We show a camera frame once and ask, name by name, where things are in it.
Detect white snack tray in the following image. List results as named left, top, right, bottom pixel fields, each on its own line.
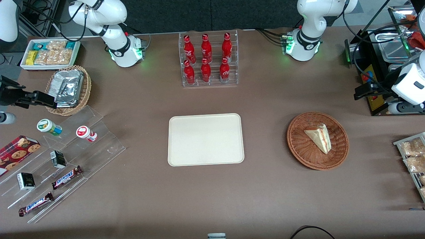
left=20, top=39, right=81, bottom=71

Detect red plaid cookie box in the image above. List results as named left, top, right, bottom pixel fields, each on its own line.
left=0, top=135, right=41, bottom=177

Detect wrapped triangle sandwich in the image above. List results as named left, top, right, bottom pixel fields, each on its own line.
left=303, top=123, right=332, bottom=155

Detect clear acrylic bottle rack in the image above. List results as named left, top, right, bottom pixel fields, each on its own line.
left=179, top=29, right=239, bottom=87

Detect clear acrylic stepped stand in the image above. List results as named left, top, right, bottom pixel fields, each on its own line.
left=0, top=106, right=127, bottom=223

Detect clear nut snack bag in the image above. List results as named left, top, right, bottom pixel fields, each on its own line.
left=46, top=40, right=67, bottom=51
left=47, top=49, right=73, bottom=65
left=34, top=50, right=50, bottom=65

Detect black looped table cable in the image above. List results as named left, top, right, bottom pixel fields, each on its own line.
left=290, top=226, right=336, bottom=239

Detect cream plastic tray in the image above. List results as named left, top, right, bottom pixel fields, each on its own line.
left=168, top=113, right=245, bottom=167

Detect stacked silver foil containers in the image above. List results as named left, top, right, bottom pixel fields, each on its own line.
left=50, top=69, right=84, bottom=108

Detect brown wicker basket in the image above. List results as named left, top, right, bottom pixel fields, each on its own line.
left=287, top=112, right=350, bottom=171

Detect Snickers chocolate bar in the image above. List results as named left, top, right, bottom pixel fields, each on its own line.
left=51, top=165, right=83, bottom=190
left=18, top=192, right=54, bottom=217

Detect small black carton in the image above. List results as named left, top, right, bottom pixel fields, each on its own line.
left=50, top=150, right=67, bottom=169
left=17, top=172, right=36, bottom=191

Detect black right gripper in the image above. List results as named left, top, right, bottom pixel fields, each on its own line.
left=0, top=76, right=57, bottom=109

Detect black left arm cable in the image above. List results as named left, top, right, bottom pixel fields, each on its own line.
left=342, top=0, right=425, bottom=87

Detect light tan wicker basket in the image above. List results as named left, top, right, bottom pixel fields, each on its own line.
left=45, top=65, right=92, bottom=117

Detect black metal equipment frame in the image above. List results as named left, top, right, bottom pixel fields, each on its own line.
left=18, top=0, right=62, bottom=37

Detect red cloth item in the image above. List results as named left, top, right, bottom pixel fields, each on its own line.
left=407, top=13, right=425, bottom=50

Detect black left base cables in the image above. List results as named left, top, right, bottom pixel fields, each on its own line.
left=256, top=28, right=288, bottom=45

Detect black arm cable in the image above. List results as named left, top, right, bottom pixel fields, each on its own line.
left=20, top=0, right=88, bottom=42
left=342, top=0, right=425, bottom=87

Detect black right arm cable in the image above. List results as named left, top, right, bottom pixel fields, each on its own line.
left=20, top=0, right=88, bottom=42

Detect red cola bottle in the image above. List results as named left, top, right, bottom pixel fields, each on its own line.
left=222, top=33, right=233, bottom=62
left=200, top=58, right=212, bottom=83
left=219, top=57, right=230, bottom=83
left=184, top=35, right=196, bottom=63
left=201, top=34, right=212, bottom=63
left=184, top=60, right=196, bottom=85

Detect grey snack tray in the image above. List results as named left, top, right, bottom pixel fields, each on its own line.
left=393, top=132, right=425, bottom=203

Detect red lid yogurt cup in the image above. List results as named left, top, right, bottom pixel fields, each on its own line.
left=76, top=125, right=98, bottom=142

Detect green lid yogurt cup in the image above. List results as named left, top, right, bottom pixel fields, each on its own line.
left=37, top=119, right=63, bottom=136

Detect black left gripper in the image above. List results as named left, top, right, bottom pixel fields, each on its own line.
left=353, top=83, right=399, bottom=101

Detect large silver metal pan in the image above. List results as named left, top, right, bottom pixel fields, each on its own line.
left=379, top=32, right=419, bottom=62

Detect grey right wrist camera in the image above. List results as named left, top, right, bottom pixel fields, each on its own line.
left=0, top=112, right=16, bottom=125

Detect silver metal shelf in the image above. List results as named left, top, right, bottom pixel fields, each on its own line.
left=388, top=5, right=417, bottom=20

